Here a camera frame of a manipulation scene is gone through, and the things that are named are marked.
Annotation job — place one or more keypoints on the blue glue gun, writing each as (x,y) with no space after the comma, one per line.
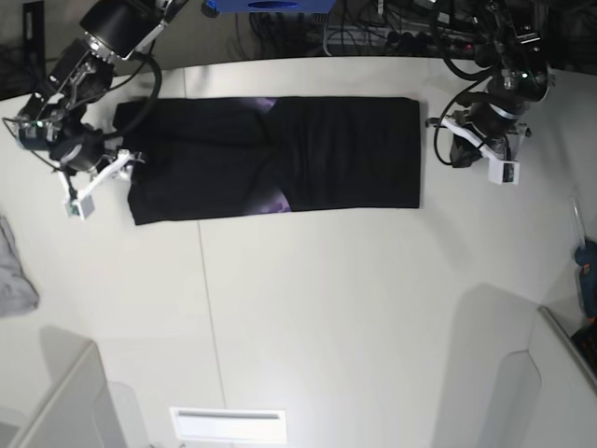
(585,259)

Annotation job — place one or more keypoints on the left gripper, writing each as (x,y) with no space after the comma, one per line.
(482,127)

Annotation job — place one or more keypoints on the blue box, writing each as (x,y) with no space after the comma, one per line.
(271,6)

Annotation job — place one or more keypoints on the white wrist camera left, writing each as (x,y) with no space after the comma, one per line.
(504,172)

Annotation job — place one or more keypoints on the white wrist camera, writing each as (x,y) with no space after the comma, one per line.
(80,208)
(504,172)

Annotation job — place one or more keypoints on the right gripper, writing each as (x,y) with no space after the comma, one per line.
(87,152)

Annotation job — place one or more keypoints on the black keyboard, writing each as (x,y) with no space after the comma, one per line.
(585,341)

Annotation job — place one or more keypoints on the grey cloth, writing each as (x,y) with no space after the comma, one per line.
(18,295)

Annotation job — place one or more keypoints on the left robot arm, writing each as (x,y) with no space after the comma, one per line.
(515,67)

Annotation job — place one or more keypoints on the black T-shirt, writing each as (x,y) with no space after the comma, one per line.
(237,157)

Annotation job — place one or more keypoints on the white power strip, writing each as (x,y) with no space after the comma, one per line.
(377,41)

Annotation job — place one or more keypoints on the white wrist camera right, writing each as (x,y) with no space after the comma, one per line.
(80,208)

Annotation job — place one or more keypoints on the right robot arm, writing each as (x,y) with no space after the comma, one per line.
(51,120)

